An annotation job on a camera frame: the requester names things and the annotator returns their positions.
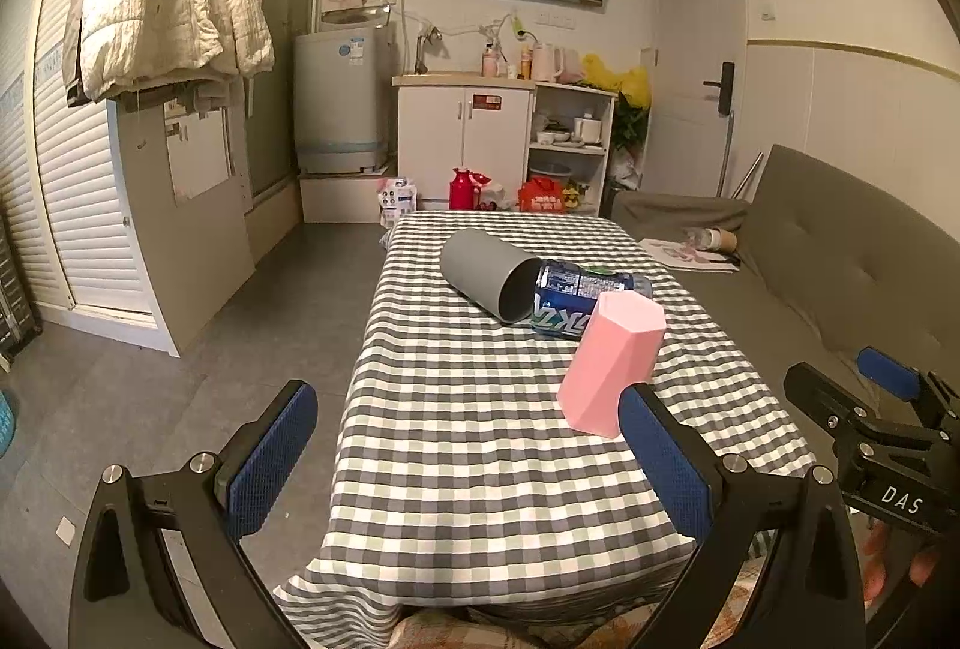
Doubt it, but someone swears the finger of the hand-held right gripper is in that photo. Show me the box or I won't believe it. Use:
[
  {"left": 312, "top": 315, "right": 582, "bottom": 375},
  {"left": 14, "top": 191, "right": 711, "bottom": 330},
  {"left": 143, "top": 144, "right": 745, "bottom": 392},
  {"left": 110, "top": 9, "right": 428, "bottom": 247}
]
[
  {"left": 857, "top": 346, "right": 960, "bottom": 431},
  {"left": 783, "top": 361, "right": 878, "bottom": 441}
]

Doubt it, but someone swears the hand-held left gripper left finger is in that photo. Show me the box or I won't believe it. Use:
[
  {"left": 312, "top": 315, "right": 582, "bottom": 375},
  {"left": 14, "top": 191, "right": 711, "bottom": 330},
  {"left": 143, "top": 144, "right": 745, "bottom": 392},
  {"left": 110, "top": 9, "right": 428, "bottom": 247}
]
[{"left": 71, "top": 379, "right": 320, "bottom": 649}]

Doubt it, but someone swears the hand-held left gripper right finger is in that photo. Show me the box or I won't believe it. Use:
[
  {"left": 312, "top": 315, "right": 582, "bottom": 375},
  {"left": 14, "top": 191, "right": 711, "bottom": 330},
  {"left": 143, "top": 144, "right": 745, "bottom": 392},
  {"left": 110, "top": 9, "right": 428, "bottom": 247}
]
[{"left": 618, "top": 383, "right": 868, "bottom": 649}]

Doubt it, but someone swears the grey cup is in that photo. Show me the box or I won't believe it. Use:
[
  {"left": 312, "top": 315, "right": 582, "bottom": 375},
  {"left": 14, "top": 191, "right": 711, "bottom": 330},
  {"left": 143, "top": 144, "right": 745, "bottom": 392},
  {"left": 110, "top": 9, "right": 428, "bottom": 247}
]
[{"left": 440, "top": 227, "right": 542, "bottom": 326}]

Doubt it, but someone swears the pink faceted cup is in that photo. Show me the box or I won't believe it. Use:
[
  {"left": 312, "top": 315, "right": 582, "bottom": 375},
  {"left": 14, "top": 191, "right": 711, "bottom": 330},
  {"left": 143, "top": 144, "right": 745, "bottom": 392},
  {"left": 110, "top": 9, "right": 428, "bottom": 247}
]
[{"left": 557, "top": 291, "right": 667, "bottom": 436}]

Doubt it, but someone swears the person's right hand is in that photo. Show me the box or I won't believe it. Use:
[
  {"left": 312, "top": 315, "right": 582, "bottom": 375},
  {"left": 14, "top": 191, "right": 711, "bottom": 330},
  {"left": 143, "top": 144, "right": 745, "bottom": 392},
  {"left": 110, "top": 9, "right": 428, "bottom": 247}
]
[{"left": 861, "top": 520, "right": 940, "bottom": 609}]

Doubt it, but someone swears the grey sofa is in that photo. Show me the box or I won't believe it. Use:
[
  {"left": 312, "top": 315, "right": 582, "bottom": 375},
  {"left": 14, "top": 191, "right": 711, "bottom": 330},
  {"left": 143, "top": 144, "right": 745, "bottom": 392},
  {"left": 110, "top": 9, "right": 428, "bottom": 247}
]
[{"left": 611, "top": 143, "right": 960, "bottom": 440}]

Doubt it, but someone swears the brown label plastic bottle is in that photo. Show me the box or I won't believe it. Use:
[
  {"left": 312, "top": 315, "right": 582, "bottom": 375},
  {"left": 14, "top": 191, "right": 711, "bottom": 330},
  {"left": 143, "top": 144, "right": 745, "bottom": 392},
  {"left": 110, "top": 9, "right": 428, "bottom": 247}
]
[{"left": 682, "top": 226, "right": 743, "bottom": 254}]

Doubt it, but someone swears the blue drink can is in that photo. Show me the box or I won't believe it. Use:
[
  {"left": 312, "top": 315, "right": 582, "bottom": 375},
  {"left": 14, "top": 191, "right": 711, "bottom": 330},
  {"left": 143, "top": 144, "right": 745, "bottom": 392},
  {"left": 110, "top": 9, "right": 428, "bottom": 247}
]
[{"left": 529, "top": 259, "right": 655, "bottom": 341}]

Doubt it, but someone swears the grey white checked tablecloth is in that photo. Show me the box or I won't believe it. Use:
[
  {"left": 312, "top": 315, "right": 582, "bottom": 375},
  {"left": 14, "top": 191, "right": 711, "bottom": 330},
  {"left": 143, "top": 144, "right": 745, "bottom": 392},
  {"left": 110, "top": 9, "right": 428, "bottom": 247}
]
[{"left": 274, "top": 210, "right": 818, "bottom": 629}]

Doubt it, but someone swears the magazine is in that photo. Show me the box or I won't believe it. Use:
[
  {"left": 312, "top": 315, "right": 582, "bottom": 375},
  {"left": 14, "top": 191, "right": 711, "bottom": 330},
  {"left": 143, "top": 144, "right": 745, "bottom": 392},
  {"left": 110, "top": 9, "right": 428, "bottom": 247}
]
[{"left": 641, "top": 236, "right": 743, "bottom": 275}]

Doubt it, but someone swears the white board panel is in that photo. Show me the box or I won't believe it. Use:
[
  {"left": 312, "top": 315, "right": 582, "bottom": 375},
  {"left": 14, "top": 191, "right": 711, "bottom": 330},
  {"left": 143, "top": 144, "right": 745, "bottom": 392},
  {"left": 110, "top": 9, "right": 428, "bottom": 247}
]
[{"left": 107, "top": 79, "right": 257, "bottom": 357}]

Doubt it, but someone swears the mop pole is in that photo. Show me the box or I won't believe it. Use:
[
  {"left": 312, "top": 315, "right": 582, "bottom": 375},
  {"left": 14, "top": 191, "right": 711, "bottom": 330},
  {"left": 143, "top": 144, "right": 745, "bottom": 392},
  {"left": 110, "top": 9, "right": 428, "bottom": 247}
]
[{"left": 718, "top": 113, "right": 734, "bottom": 197}]

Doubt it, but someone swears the white washer platform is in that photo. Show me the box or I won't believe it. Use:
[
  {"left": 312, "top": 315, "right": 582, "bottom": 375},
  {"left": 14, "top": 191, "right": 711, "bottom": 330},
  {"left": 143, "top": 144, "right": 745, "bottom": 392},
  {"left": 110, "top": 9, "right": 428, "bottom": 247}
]
[{"left": 298, "top": 169, "right": 391, "bottom": 224}]

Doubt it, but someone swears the teal basin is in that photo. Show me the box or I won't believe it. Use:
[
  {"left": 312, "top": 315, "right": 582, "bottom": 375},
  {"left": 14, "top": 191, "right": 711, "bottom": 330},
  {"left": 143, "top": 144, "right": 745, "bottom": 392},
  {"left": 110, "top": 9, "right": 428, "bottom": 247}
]
[{"left": 0, "top": 390, "right": 20, "bottom": 456}]

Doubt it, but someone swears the white tissue pack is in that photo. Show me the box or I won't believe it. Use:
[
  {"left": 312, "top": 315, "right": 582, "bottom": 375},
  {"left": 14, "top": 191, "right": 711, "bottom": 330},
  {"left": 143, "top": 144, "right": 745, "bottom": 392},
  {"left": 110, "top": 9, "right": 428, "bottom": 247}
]
[{"left": 375, "top": 175, "right": 419, "bottom": 230}]

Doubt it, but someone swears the red bag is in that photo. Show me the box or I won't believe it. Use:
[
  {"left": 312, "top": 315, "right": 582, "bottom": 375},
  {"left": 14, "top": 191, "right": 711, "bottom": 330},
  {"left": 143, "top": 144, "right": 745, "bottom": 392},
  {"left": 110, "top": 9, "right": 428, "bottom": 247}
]
[{"left": 517, "top": 175, "right": 568, "bottom": 215}]

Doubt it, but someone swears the dark crate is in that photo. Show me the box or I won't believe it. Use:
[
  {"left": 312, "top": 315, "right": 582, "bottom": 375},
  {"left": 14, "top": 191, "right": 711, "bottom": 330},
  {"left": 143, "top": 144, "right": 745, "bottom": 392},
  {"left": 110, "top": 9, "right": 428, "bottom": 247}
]
[{"left": 0, "top": 221, "right": 43, "bottom": 366}]

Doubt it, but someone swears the white open shelf unit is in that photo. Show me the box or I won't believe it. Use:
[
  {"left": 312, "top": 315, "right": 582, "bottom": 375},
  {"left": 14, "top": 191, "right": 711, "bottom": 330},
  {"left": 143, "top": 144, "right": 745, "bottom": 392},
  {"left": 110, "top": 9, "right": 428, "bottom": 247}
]
[{"left": 525, "top": 81, "right": 618, "bottom": 217}]

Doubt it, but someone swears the white louvered wardrobe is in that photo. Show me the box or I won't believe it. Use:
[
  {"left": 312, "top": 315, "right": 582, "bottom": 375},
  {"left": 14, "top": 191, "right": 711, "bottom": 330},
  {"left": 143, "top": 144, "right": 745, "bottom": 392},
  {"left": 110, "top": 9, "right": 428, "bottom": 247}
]
[{"left": 0, "top": 0, "right": 181, "bottom": 357}]

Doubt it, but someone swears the green plant bunch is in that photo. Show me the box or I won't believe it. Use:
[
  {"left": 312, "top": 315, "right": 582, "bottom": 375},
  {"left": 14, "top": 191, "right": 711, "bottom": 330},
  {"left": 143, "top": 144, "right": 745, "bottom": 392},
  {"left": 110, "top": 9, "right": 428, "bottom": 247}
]
[{"left": 615, "top": 101, "right": 650, "bottom": 157}]

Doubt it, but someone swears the white door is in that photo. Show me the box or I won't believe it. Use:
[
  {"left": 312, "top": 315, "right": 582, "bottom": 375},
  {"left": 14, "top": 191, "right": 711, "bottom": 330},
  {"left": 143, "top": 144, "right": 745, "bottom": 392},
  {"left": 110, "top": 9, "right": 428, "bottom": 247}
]
[{"left": 645, "top": 0, "right": 745, "bottom": 197}]

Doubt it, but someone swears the yellow plastic bag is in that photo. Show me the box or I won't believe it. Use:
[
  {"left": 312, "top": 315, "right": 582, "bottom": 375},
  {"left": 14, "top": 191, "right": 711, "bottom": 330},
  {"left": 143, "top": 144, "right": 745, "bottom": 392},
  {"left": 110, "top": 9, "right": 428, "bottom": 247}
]
[{"left": 581, "top": 53, "right": 652, "bottom": 112}]

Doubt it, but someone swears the white sink cabinet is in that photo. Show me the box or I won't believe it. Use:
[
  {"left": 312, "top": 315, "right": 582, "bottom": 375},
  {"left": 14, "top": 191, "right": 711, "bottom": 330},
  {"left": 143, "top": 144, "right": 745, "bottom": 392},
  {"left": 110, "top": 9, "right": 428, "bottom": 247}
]
[{"left": 391, "top": 74, "right": 539, "bottom": 213}]

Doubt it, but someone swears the washing machine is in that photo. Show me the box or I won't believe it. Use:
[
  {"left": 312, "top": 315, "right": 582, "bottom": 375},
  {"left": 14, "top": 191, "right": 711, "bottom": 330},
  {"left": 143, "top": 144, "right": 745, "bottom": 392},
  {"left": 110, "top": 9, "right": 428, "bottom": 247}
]
[{"left": 292, "top": 23, "right": 391, "bottom": 174}]

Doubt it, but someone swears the white electric kettle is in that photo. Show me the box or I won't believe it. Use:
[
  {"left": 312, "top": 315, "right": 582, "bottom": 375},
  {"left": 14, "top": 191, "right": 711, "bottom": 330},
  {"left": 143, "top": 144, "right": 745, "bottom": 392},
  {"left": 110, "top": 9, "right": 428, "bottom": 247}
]
[{"left": 531, "top": 43, "right": 566, "bottom": 83}]

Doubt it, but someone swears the metal faucet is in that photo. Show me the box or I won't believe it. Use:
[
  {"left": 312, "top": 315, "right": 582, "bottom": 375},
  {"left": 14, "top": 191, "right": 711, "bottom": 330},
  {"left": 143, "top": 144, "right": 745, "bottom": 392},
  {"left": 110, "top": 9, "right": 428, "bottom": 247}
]
[{"left": 415, "top": 26, "right": 443, "bottom": 75}]

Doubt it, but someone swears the black door handle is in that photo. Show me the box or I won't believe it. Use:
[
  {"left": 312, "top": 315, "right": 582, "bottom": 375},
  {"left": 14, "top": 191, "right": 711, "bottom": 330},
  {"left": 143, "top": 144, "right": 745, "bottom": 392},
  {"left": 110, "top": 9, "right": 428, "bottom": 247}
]
[{"left": 703, "top": 62, "right": 736, "bottom": 116}]

